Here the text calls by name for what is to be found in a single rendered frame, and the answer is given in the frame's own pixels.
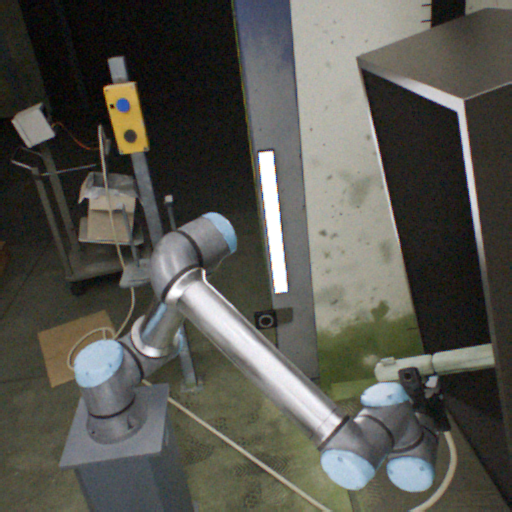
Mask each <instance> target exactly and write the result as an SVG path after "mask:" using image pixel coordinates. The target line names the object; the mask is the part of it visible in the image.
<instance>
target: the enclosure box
mask: <svg viewBox="0 0 512 512"><path fill-rule="evenodd" d="M356 62H357V67H358V71H359V75H360V81H361V85H362V90H363V95H364V99H365V104H366V109H368V113H367V114H369V118H370V122H371V128H372V132H373V137H374V142H375V146H376V151H377V155H378V161H379V165H380V169H381V174H382V179H383V184H384V188H385V192H386V198H387V202H389V207H390V212H391V216H392V221H393V225H394V231H395V235H396V239H397V244H398V249H399V254H400V258H401V262H402V268H403V272H404V276H406V282H407V286H408V291H409V295H410V300H411V305H412V309H413V314H414V319H415V323H416V328H417V333H419V338H420V342H421V346H422V352H423V355H432V356H434V354H436V353H441V352H447V351H453V350H458V349H465V348H470V347H477V346H482V344H483V345H489V343H492V349H493V356H494V364H495V367H492V368H485V369H479V370H475V371H465V372H458V374H457V373H452V374H446V375H440V379H439V381H440V383H441V386H442V398H443V399H441V400H443V402H444V405H445V408H446V412H447V413H448V415H449V417H450V418H451V420H452V421H453V423H455V426H456V427H457V429H458V431H459V432H460V434H461V435H462V437H463V440H464V441H465V443H467V444H468V446H469V448H470V449H471V451H472V454H473V455H474V457H475V458H476V460H477V462H479V463H480V466H481V468H482V469H483V471H484V472H485V474H486V476H487V477H488V480H489V482H491V483H492V485H493V486H494V488H495V490H496V491H497V494H498V495H499V497H500V499H501V500H503V502H504V504H505V506H506V508H507V509H508V511H509V512H512V9H500V8H483V9H480V10H478V11H474V12H471V14H469V15H466V16H462V17H459V18H457V19H454V20H451V21H448V22H445V23H442V24H440V26H437V27H433V28H431V29H428V30H425V31H423V32H419V33H416V34H413V35H411V37H408V38H404V39H402V40H399V41H396V42H394V43H390V44H387V45H385V46H382V47H379V49H376V50H373V51H370V52H367V53H365V54H361V55H358V56H356Z"/></svg>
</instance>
